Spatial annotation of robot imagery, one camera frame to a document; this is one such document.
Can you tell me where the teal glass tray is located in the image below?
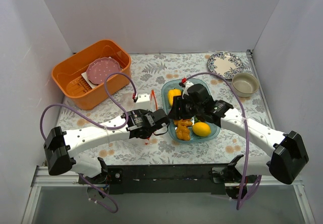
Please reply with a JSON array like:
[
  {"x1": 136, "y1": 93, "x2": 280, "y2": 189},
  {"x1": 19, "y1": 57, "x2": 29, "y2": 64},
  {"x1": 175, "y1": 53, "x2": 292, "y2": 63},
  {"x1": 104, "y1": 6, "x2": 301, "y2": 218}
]
[{"x1": 161, "y1": 79, "x2": 220, "y2": 143}]

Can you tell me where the yellow lemon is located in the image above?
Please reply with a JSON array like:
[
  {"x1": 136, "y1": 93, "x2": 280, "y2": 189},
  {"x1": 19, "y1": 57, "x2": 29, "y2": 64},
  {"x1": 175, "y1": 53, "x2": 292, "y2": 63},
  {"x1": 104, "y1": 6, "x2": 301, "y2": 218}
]
[{"x1": 192, "y1": 122, "x2": 211, "y2": 137}]

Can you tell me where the yellow bell pepper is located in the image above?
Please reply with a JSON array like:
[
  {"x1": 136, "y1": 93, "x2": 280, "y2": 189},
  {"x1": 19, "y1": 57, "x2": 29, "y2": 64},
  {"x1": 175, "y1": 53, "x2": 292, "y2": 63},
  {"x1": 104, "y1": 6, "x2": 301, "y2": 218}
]
[{"x1": 168, "y1": 88, "x2": 182, "y2": 106}]

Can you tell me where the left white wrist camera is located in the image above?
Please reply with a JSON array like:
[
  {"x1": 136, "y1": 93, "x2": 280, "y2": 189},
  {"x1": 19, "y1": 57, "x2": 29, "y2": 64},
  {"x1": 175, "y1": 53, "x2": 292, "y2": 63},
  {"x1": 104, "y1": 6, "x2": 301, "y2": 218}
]
[{"x1": 133, "y1": 93, "x2": 151, "y2": 109}]

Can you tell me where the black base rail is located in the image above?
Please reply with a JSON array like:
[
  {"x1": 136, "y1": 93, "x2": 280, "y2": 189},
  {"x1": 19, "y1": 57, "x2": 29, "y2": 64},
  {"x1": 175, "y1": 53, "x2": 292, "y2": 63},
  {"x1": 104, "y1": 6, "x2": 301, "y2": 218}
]
[{"x1": 78, "y1": 162, "x2": 263, "y2": 194}]

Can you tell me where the blue floral plate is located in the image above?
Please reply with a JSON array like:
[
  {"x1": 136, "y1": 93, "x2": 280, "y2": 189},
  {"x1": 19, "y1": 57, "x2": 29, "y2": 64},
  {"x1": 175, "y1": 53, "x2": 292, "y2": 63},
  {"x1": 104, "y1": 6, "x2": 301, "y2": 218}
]
[{"x1": 207, "y1": 51, "x2": 244, "y2": 80}]

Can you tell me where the pink dotted plate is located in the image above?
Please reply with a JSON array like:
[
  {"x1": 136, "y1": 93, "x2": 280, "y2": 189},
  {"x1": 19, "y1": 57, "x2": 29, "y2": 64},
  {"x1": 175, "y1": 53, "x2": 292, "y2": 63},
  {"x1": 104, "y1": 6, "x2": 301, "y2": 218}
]
[{"x1": 86, "y1": 57, "x2": 122, "y2": 85}]

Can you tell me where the beige ceramic bowl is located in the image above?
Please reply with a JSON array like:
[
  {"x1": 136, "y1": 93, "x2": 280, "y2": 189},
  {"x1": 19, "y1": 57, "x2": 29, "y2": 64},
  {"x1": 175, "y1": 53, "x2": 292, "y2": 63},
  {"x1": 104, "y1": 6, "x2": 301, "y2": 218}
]
[{"x1": 232, "y1": 73, "x2": 259, "y2": 98}]

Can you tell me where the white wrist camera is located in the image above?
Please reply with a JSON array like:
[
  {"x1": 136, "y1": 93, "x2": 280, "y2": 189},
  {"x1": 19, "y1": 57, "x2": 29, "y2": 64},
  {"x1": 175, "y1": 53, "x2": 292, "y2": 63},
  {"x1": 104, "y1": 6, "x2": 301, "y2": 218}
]
[
  {"x1": 179, "y1": 78, "x2": 194, "y2": 98},
  {"x1": 133, "y1": 93, "x2": 151, "y2": 109}
]

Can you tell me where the orange ginger root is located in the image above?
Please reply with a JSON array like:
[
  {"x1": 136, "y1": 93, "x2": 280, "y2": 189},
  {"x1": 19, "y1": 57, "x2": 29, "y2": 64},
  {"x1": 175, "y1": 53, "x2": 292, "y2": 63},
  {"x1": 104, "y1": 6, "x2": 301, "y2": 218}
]
[{"x1": 174, "y1": 119, "x2": 193, "y2": 141}]

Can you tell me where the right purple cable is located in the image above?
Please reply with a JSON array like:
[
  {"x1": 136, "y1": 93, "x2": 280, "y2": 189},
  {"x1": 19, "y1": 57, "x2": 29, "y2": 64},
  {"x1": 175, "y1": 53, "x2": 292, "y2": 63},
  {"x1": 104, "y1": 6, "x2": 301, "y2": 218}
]
[{"x1": 185, "y1": 72, "x2": 262, "y2": 211}]

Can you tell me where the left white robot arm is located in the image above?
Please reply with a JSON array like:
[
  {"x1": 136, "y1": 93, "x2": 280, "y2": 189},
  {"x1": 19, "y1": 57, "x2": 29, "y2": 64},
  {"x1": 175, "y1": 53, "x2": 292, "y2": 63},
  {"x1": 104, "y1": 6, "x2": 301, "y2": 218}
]
[{"x1": 44, "y1": 109, "x2": 170, "y2": 184}]

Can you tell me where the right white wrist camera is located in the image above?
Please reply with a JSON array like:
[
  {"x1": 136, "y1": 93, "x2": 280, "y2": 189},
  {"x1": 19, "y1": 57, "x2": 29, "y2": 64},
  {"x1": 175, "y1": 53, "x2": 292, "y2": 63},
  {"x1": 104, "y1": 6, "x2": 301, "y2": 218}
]
[{"x1": 179, "y1": 78, "x2": 194, "y2": 98}]

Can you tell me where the white card in bin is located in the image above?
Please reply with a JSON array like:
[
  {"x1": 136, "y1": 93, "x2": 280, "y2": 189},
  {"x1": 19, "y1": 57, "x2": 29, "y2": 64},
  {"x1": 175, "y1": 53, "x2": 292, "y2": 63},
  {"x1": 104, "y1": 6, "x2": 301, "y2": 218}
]
[{"x1": 81, "y1": 72, "x2": 96, "y2": 89}]

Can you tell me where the orange plastic bin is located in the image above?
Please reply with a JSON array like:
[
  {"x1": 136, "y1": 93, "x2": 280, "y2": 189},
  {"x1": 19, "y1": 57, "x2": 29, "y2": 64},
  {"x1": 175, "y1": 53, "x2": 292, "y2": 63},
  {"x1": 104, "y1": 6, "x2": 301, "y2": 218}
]
[{"x1": 51, "y1": 40, "x2": 131, "y2": 110}]

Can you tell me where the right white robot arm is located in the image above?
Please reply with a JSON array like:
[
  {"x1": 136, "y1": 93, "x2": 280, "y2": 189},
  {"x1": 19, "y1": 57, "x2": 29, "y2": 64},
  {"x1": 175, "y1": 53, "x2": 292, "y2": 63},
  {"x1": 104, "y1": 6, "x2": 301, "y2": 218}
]
[{"x1": 168, "y1": 81, "x2": 309, "y2": 184}]

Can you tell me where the clear zip top bag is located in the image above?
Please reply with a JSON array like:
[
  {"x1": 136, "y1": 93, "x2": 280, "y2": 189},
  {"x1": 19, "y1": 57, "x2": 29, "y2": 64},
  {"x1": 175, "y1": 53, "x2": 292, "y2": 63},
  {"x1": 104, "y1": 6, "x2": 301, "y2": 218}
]
[{"x1": 144, "y1": 89, "x2": 158, "y2": 112}]

